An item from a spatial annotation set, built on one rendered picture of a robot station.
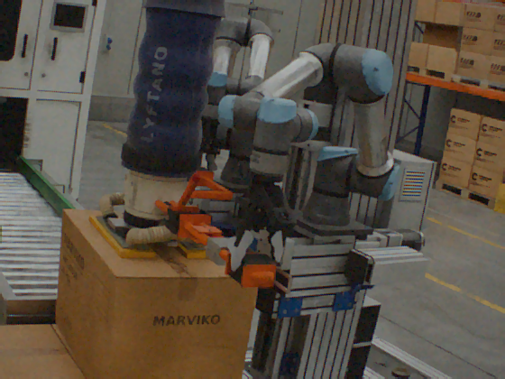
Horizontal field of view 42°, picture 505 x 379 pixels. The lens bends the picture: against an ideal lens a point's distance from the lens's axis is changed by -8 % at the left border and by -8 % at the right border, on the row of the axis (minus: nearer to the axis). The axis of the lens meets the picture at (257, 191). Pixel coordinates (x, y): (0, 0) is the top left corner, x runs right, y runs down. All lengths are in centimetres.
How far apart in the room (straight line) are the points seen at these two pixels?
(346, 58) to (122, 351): 95
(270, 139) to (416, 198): 128
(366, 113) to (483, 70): 817
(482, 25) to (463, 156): 193
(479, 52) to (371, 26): 779
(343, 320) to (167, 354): 97
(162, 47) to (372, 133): 62
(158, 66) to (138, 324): 67
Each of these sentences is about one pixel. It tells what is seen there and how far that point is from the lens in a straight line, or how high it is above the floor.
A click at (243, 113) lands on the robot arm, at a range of 157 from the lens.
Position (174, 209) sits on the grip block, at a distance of 182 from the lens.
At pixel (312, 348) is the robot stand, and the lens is 261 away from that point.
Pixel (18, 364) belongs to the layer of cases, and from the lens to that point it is 210.
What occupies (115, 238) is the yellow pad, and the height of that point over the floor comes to 97.
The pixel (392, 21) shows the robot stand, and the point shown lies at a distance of 247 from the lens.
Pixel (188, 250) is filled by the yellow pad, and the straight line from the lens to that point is 195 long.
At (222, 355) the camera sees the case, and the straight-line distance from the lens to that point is 194.
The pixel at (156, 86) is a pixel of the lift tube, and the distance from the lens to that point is 190.
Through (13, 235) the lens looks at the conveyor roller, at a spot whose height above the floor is 53.
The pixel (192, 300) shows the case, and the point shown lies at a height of 88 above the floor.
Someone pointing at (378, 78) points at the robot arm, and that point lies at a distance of 182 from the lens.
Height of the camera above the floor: 152
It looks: 11 degrees down
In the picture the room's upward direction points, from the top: 9 degrees clockwise
